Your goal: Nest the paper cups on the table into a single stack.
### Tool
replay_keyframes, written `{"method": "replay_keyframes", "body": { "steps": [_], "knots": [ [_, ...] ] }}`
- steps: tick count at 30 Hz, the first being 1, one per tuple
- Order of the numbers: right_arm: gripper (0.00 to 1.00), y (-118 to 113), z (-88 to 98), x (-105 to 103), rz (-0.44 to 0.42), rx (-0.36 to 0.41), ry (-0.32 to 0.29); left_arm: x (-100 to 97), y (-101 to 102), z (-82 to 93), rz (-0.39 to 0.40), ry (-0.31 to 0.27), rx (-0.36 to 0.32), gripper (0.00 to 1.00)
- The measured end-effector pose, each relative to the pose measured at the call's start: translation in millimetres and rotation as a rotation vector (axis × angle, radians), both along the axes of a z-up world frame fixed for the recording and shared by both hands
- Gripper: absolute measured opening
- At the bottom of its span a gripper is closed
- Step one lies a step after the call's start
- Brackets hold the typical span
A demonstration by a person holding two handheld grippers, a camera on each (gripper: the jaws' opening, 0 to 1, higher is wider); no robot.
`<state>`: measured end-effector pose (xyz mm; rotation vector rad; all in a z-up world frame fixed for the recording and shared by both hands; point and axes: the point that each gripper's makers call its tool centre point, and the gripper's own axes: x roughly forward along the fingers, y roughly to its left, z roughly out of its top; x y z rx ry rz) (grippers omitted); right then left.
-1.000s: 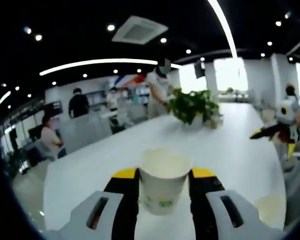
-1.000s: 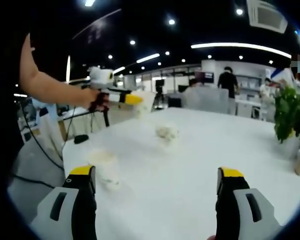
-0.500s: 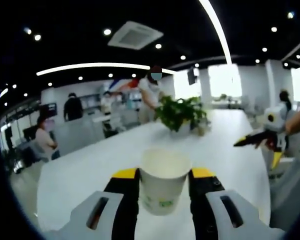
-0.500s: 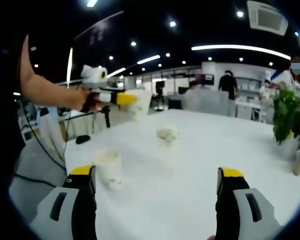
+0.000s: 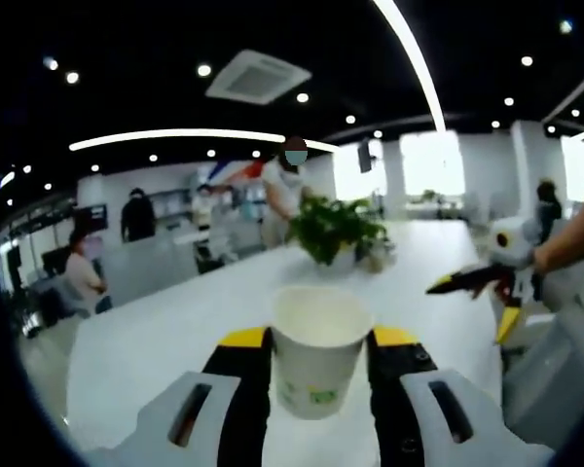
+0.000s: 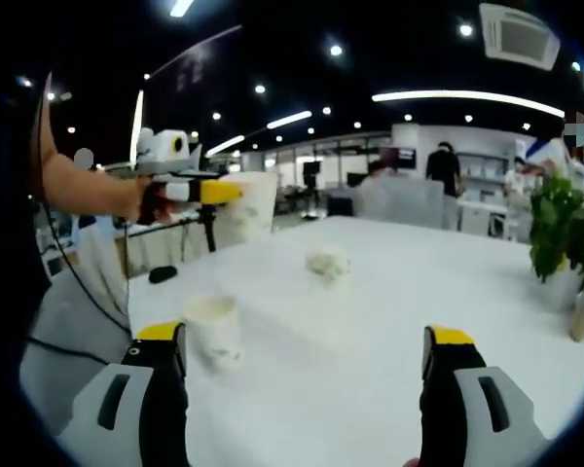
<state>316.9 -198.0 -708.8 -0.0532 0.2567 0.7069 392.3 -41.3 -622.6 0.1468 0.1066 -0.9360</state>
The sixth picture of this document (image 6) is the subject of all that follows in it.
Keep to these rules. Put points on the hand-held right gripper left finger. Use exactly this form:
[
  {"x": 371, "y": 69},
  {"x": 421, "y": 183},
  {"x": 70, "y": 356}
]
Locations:
[{"x": 158, "y": 399}]

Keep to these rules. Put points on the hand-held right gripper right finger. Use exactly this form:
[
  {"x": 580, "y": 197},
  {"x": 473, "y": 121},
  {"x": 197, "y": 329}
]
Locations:
[{"x": 450, "y": 404}]

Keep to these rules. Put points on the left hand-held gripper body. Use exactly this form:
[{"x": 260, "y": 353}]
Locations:
[{"x": 165, "y": 151}]

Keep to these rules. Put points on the single white paper cup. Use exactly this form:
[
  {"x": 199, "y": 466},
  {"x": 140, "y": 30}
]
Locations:
[{"x": 258, "y": 209}]

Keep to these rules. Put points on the nested white paper cup stack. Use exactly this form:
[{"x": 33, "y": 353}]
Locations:
[{"x": 214, "y": 331}]

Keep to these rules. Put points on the white paper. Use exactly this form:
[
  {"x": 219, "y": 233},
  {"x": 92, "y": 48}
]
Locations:
[{"x": 327, "y": 265}]

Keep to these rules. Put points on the person's left hand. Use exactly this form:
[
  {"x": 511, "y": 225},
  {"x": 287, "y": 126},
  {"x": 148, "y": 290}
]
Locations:
[{"x": 148, "y": 204}]

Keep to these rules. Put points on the person's right hand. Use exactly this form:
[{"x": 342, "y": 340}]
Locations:
[{"x": 412, "y": 462}]

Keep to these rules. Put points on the short ceiling light strip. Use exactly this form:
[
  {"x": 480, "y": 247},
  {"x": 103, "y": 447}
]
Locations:
[
  {"x": 289, "y": 119},
  {"x": 224, "y": 146}
]

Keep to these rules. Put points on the black tripod stand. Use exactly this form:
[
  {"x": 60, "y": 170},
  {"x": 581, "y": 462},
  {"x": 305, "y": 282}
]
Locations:
[{"x": 209, "y": 233}]

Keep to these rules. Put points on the black oval device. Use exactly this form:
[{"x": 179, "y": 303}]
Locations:
[{"x": 163, "y": 275}]

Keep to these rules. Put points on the grey office chair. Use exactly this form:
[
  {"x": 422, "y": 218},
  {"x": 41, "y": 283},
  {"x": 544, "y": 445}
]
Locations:
[{"x": 78, "y": 331}]

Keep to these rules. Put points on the black screen on stand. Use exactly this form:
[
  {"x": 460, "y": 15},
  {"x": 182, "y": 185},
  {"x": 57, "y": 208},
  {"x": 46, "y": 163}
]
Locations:
[{"x": 312, "y": 170}]

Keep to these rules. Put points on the white table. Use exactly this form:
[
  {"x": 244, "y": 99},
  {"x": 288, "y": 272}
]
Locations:
[{"x": 321, "y": 389}]

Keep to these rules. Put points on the black cabinet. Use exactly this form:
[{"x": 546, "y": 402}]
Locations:
[{"x": 340, "y": 205}]

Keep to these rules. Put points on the group of ceiling downlights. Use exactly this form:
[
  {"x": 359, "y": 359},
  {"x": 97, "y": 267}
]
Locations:
[{"x": 336, "y": 50}]

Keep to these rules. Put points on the grey desk partition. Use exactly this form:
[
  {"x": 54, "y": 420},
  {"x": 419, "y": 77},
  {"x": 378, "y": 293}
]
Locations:
[{"x": 401, "y": 202}]

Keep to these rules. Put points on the potted green plant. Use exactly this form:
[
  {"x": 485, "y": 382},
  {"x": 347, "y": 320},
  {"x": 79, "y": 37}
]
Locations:
[{"x": 559, "y": 228}]

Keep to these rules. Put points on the long curved ceiling light strip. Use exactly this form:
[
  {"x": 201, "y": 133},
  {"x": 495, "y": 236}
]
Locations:
[{"x": 457, "y": 96}]

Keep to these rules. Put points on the ceiling air conditioner vent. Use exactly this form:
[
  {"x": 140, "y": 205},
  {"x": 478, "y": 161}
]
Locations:
[{"x": 518, "y": 36}]

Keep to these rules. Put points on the wall-mounted display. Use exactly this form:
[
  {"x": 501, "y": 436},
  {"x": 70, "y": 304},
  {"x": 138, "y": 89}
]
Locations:
[{"x": 398, "y": 158}]

